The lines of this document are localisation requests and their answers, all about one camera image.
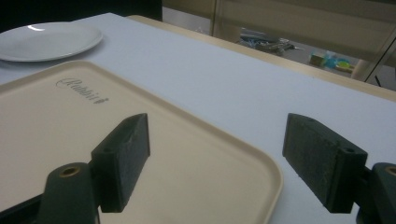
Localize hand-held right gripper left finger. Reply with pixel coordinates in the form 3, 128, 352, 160
90, 112, 151, 214

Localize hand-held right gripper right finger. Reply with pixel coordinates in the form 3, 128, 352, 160
282, 112, 369, 215

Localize beige plastic tray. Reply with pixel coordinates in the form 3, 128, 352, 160
0, 60, 284, 224

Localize colourful toys on floor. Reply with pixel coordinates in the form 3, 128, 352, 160
309, 49, 359, 75

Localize black metal stand leg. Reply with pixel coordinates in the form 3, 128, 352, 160
363, 32, 396, 89

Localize white round plate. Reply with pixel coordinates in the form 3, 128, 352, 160
0, 21, 104, 63

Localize beige curtain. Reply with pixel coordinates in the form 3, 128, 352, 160
162, 0, 396, 63

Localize pile of cables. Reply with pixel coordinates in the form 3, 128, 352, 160
238, 28, 302, 57

